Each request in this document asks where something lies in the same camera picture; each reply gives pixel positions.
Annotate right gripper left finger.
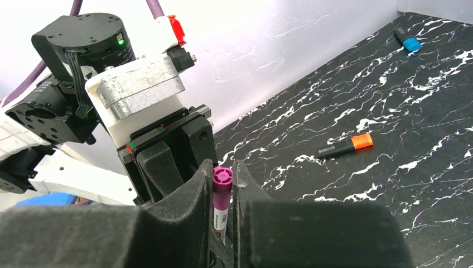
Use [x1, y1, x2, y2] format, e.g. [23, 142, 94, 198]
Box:
[1, 160, 213, 267]

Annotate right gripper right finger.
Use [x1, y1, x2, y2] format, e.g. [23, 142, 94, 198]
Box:
[233, 160, 413, 267]

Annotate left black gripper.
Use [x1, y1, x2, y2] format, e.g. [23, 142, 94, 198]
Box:
[117, 104, 218, 204]

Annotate magenta pen cap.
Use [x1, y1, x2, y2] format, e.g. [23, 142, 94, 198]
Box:
[213, 166, 233, 210]

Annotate orange black highlighter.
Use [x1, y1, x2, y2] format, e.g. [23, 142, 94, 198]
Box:
[316, 133, 374, 159]

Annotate white marker pen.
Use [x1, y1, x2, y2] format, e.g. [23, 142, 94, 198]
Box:
[213, 208, 228, 244]

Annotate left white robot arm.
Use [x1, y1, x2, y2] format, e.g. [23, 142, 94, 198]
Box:
[1, 13, 218, 205]

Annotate blue capped black marker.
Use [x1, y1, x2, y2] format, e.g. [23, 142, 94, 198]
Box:
[393, 27, 422, 52]

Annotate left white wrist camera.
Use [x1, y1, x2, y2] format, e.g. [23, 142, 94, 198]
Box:
[85, 46, 196, 148]

